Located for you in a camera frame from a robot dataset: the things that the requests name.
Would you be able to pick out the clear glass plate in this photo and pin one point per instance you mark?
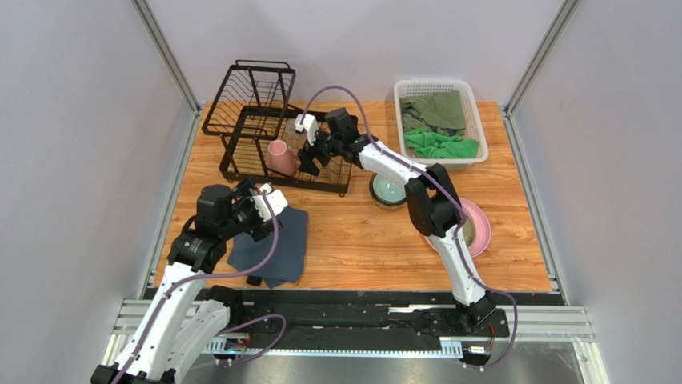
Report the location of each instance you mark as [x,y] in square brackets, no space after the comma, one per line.
[469,232]

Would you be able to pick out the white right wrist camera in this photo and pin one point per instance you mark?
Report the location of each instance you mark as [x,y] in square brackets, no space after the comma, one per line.
[307,125]

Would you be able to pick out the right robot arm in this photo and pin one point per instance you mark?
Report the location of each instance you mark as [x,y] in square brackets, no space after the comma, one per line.
[433,205]

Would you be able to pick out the aluminium front rail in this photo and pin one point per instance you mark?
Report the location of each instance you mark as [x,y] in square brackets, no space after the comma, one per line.
[562,324]

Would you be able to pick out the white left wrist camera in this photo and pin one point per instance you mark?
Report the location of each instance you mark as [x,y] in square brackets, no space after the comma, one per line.
[269,201]

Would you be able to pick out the dark blue cloth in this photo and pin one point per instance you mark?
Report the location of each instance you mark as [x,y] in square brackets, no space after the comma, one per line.
[287,262]

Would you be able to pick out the clear drinking glass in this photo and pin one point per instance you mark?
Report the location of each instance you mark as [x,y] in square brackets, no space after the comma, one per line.
[295,140]

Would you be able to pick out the brown speckled bowl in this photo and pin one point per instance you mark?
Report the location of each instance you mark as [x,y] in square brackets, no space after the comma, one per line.
[387,206]

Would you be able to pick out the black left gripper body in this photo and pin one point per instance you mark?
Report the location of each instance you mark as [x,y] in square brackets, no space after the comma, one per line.
[246,216]

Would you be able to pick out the aluminium frame post right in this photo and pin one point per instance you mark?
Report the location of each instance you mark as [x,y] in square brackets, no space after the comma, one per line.
[549,40]

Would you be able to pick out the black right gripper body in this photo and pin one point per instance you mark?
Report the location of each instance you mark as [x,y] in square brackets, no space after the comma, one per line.
[315,150]

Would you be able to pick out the pink mug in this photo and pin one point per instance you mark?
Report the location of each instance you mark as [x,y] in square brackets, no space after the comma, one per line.
[282,159]

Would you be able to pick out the bright green cloth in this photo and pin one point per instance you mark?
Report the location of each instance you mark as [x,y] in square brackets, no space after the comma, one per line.
[428,144]

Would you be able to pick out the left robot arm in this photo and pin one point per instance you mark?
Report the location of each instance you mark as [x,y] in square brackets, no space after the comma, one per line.
[164,346]

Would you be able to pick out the olive green cloth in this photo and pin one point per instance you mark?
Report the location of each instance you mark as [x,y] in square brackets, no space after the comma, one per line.
[441,113]

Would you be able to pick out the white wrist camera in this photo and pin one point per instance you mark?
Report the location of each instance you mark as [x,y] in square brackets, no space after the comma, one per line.
[307,125]
[269,201]

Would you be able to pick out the black wire dish rack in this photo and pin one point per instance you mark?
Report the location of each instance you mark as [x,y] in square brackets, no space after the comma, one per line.
[249,111]

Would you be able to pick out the white plastic basket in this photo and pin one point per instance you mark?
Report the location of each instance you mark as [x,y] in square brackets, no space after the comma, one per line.
[474,130]

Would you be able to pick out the aluminium frame post left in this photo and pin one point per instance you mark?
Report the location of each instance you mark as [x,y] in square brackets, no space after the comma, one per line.
[163,47]

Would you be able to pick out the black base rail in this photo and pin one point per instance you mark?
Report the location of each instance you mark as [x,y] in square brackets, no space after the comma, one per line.
[365,320]

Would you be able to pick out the light blue ribbed bowl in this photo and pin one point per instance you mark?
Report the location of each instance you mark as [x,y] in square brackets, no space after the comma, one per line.
[386,191]

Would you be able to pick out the large pink plate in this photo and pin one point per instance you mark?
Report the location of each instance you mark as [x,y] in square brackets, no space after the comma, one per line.
[482,224]

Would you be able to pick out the aluminium frame post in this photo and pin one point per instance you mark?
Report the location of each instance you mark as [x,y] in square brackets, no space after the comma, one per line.
[549,40]
[163,47]

